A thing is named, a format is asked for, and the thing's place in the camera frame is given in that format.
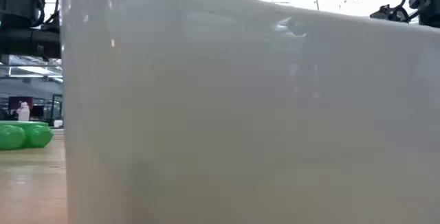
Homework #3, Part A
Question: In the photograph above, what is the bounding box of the grey plastic bin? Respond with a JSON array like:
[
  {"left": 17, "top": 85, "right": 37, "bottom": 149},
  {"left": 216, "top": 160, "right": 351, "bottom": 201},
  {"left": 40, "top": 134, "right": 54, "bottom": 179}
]
[{"left": 58, "top": 0, "right": 440, "bottom": 224}]

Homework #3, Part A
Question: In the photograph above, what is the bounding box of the white bottle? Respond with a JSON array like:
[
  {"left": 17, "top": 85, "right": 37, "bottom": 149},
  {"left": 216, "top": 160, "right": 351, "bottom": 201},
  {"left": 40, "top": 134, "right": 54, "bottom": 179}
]
[{"left": 16, "top": 101, "right": 31, "bottom": 122}]

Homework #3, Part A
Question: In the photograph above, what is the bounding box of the dark red monitor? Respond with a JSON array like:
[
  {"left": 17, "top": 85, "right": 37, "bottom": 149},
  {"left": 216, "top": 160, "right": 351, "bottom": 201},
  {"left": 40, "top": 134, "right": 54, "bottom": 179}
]
[{"left": 8, "top": 96, "right": 34, "bottom": 112}]

